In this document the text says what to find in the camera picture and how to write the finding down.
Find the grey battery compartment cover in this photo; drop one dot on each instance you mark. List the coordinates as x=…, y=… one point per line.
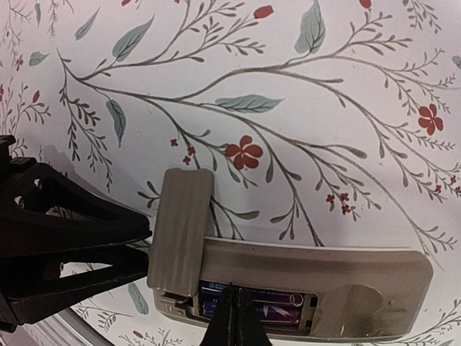
x=175, y=256

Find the white remote control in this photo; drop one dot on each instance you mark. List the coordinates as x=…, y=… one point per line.
x=351, y=294

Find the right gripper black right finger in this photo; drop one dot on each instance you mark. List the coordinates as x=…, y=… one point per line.
x=250, y=331

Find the floral patterned table mat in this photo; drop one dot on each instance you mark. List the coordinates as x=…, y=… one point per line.
x=331, y=123

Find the black battery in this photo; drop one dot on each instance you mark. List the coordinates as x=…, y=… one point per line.
x=267, y=313
x=266, y=296

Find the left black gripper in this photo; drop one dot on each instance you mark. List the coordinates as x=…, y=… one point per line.
x=42, y=211

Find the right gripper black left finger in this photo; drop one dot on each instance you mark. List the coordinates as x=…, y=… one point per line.
x=222, y=326

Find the front aluminium rail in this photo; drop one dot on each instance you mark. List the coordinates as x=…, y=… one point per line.
x=67, y=328

